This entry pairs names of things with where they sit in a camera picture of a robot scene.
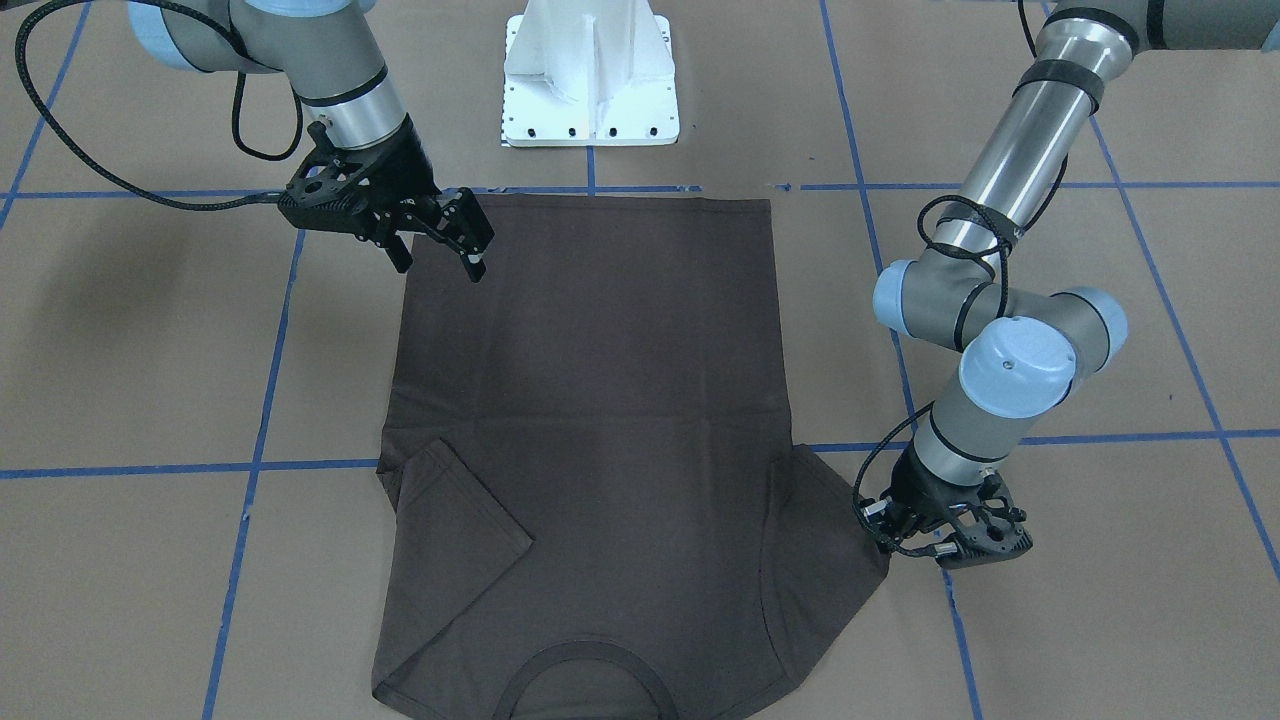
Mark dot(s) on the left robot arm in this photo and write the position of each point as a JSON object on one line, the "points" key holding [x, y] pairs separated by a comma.
{"points": [[1021, 353]]}

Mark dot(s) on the brown t-shirt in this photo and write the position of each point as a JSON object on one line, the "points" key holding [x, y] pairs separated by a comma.
{"points": [[600, 511]]}

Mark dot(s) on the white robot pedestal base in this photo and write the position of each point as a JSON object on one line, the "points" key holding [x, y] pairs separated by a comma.
{"points": [[589, 73]]}

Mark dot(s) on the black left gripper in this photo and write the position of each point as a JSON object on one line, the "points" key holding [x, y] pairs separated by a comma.
{"points": [[925, 492]]}

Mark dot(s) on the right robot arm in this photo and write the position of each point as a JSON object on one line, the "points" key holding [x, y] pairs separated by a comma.
{"points": [[325, 49]]}

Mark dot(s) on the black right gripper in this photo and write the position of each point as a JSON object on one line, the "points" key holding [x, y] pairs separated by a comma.
{"points": [[407, 168]]}

